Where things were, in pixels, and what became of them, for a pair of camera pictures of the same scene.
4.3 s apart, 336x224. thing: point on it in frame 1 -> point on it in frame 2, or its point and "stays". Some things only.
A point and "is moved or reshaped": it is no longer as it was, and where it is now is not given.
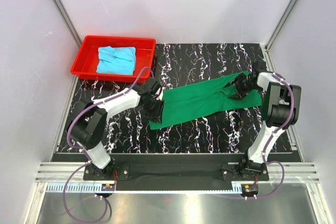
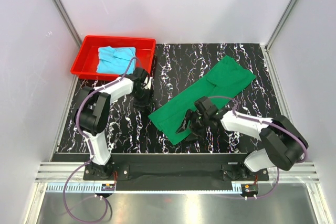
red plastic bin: [85, 57] stays
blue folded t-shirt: [120, 61] stays
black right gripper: [239, 94] -> [196, 134]
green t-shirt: [181, 103] is moved or reshaped
